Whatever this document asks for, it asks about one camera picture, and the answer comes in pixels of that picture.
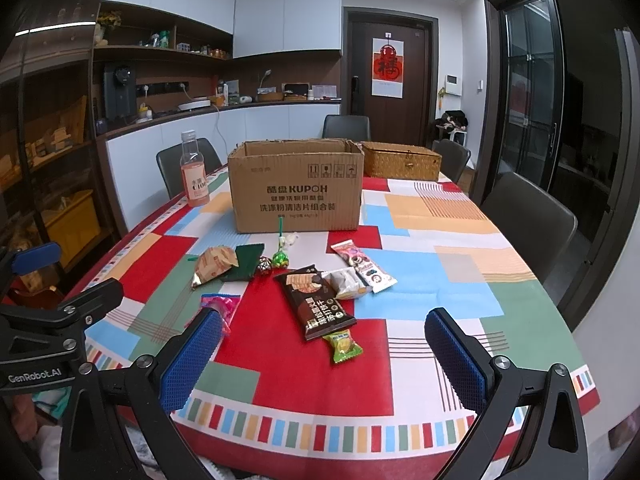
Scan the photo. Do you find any pink white snack bar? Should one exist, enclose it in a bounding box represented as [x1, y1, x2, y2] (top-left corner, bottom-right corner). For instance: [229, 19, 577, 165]
[331, 240, 397, 294]

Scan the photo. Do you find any grey chair right far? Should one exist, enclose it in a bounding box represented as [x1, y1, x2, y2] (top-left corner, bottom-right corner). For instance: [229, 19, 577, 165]
[432, 139, 471, 183]

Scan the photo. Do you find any black coffee machine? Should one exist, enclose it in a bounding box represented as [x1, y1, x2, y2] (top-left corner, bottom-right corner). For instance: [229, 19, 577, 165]
[103, 65, 137, 120]

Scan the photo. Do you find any grey chair far left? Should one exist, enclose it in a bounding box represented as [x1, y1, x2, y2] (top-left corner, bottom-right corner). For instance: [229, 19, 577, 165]
[156, 138, 222, 198]

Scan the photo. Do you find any green lollipop with stick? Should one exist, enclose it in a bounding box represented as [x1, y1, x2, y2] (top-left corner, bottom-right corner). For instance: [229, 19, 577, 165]
[271, 216, 290, 269]

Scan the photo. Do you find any pink candy wrapper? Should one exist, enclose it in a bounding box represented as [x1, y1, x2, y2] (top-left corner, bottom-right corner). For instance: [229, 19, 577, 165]
[200, 294, 241, 336]

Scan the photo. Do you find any green yellow candy packet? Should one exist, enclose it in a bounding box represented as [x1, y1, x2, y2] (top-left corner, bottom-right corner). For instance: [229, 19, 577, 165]
[322, 328, 363, 364]

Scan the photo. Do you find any dark wooden entrance door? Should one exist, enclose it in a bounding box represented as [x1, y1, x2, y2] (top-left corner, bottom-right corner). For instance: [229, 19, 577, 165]
[341, 6, 438, 146]

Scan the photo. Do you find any grey chair right near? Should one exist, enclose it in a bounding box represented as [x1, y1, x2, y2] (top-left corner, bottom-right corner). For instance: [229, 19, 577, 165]
[480, 172, 578, 283]

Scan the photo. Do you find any beige fortune biscuits packet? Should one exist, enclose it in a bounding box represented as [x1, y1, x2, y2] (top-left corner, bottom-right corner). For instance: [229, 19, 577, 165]
[191, 246, 239, 289]

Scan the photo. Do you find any dark brown cracker packet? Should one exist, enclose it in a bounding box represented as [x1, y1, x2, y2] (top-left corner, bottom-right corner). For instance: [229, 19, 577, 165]
[274, 266, 357, 341]

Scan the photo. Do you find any white small pastry packet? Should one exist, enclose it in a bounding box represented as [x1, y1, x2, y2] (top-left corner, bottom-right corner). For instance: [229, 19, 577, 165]
[321, 266, 372, 300]

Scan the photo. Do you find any white wrapped candy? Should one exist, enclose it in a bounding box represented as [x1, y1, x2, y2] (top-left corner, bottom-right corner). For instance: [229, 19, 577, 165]
[279, 233, 298, 250]

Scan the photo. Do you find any grey chair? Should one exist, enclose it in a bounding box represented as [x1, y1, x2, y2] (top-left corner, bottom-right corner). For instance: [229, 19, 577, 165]
[156, 138, 222, 198]
[432, 139, 471, 183]
[480, 172, 578, 283]

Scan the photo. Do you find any black glass sliding door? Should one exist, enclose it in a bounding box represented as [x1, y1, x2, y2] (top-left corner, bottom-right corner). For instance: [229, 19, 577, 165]
[498, 0, 565, 190]

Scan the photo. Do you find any grey chair far end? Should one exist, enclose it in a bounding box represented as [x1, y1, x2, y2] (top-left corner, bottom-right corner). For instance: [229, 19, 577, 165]
[322, 115, 371, 142]

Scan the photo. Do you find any red gold candy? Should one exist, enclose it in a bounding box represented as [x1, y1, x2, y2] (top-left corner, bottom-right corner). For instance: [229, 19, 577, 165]
[256, 256, 273, 275]

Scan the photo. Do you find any colourful patterned tablecloth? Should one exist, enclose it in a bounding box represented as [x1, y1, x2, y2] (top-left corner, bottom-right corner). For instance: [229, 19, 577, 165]
[80, 170, 599, 479]

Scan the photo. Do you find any red fu door poster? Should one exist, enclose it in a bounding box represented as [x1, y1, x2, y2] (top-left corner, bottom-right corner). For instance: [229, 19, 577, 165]
[371, 32, 405, 99]

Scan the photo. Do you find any dark green snack packet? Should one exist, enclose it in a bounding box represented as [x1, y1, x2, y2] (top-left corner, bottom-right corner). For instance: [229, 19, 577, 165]
[220, 244, 265, 282]

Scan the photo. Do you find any white counter cabinet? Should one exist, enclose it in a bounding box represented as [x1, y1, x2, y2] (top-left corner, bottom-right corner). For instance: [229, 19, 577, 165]
[98, 102, 341, 235]

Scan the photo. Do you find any brown cardboard box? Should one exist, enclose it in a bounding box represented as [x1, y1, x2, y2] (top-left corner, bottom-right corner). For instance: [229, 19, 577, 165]
[227, 139, 364, 234]

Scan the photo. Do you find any pink drink bottle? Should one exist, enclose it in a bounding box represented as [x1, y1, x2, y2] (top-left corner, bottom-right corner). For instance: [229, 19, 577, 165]
[180, 130, 209, 207]

